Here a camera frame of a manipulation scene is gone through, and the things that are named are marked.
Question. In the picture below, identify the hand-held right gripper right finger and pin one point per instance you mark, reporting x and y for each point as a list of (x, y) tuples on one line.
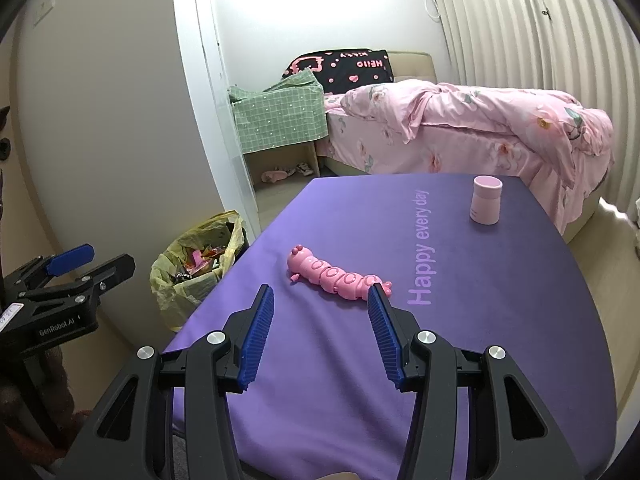
[(385, 340)]

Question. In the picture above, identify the pink floral duvet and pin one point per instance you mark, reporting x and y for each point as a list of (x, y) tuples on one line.
[(500, 105)]

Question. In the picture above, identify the wooden bedside table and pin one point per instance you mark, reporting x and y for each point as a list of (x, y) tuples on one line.
[(305, 152)]

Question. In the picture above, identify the trash bin with yellow bag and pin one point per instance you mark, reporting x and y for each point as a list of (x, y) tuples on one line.
[(175, 300)]

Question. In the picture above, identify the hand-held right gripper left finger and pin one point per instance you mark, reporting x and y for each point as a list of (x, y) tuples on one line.
[(257, 335)]

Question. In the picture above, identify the pink caterpillar toy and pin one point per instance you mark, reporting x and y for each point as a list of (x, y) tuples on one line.
[(330, 275)]

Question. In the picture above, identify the black curtain clip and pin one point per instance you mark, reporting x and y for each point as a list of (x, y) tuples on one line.
[(546, 14)]

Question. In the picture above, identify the beige headboard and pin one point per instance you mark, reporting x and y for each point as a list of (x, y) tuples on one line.
[(415, 65)]

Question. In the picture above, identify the pink slippers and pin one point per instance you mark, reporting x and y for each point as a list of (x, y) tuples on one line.
[(275, 176)]

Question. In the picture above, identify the purple table mat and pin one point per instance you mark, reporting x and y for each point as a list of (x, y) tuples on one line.
[(450, 360)]

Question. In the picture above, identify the green checked cloth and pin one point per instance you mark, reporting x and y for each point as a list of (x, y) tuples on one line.
[(280, 115)]

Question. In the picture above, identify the small pink wrapper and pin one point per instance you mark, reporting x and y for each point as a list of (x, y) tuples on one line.
[(195, 256)]

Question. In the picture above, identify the pink cup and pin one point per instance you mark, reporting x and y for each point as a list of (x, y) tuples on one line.
[(485, 205)]

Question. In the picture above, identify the white pleated curtain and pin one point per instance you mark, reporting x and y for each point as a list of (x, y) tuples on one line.
[(525, 25)]

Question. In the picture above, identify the pair of white shoes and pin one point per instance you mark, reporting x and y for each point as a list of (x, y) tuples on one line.
[(305, 169)]

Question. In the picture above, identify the black pillow with pink print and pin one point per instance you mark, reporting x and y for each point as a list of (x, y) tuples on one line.
[(340, 67)]

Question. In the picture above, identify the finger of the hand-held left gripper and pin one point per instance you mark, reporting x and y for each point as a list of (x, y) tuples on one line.
[(70, 256), (110, 267)]

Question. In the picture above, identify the white wall switch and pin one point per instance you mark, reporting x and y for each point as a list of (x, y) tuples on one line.
[(42, 12)]

